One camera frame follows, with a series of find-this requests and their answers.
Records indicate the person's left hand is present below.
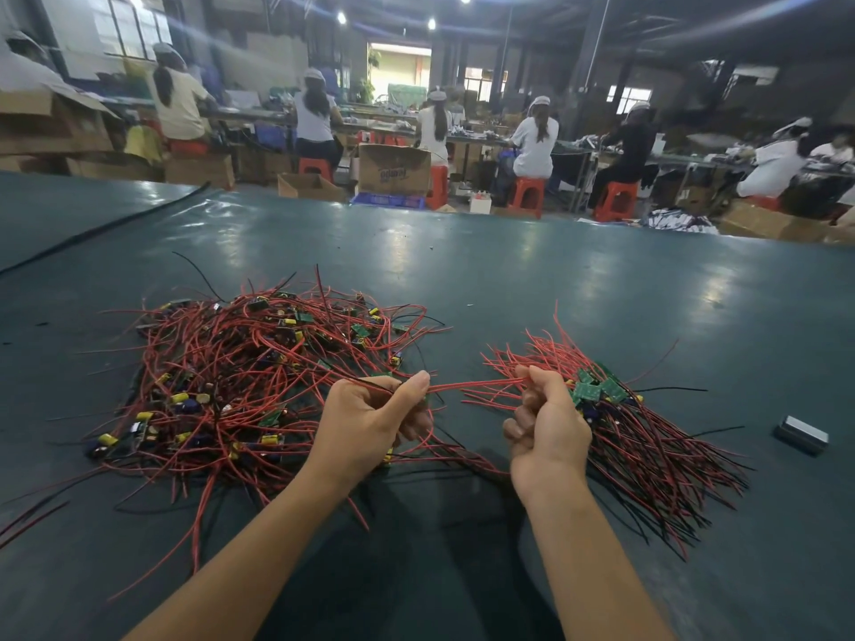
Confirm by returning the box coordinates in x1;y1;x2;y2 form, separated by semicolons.
305;369;436;502

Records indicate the dark green table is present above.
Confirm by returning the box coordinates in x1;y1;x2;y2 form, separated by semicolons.
0;173;855;641

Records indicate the pile of red-wired boards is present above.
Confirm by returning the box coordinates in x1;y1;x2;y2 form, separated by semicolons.
0;271;502;602

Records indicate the person's right forearm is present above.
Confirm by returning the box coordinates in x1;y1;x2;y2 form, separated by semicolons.
518;487;676;641

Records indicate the yellow sack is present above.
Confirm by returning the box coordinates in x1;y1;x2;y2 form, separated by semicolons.
126;125;167;163

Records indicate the sorted bundle of wired boards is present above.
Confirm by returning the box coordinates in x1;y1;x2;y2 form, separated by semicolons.
481;306;753;556

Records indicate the person's left forearm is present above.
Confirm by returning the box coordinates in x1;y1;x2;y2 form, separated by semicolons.
123;474;352;641

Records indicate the person's right hand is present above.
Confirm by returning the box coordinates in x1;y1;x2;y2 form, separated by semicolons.
502;365;593;513

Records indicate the red wire with yellow connector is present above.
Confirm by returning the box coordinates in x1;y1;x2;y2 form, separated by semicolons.
334;373;536;398

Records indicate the heap of black white items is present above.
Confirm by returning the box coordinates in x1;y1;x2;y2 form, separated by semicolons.
645;207;723;235

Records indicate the blue plastic crate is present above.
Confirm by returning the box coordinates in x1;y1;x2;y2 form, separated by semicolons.
351;191;429;211

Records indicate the large open cardboard box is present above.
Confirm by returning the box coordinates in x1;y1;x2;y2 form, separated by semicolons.
0;90;115;156

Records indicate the grid window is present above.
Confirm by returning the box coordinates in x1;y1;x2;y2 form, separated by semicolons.
91;0;175;59

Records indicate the small black grey block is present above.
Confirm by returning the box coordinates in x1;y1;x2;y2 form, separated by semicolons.
775;416;831;458

